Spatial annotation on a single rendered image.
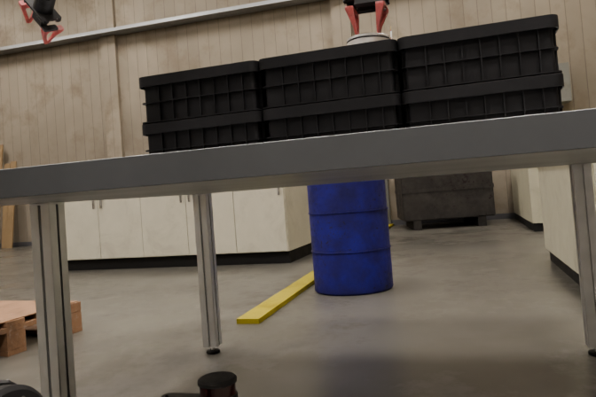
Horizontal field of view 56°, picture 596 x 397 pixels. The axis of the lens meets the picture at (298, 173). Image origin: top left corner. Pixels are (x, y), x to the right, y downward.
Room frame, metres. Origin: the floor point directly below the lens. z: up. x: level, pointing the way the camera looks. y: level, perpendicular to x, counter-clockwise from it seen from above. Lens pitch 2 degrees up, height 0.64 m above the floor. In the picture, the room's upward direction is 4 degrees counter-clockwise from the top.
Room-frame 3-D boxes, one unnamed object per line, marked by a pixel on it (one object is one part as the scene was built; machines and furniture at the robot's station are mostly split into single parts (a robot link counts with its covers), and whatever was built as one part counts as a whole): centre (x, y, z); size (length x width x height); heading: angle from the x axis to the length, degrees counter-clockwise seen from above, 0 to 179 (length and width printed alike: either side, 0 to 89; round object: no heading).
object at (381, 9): (1.32, -0.20, 1.04); 0.07 x 0.07 x 0.09; 72
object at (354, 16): (1.33, -0.18, 1.04); 0.07 x 0.07 x 0.09; 72
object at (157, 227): (6.37, 1.03, 0.48); 2.55 x 2.07 x 0.96; 72
